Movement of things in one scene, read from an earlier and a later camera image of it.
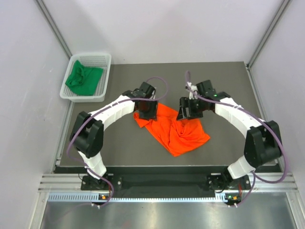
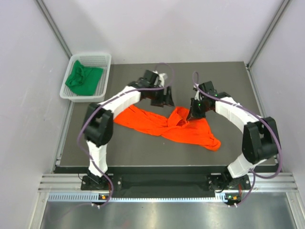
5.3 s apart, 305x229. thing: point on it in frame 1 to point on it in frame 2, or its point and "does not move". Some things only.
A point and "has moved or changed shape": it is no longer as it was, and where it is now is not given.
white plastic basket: x=97 y=61 does not move
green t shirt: x=84 y=80 does not move
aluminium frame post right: x=282 y=10 does not move
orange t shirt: x=178 y=136 has moved or changed shape
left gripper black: x=151 y=114 to x=163 y=99
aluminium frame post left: x=55 y=26 does not move
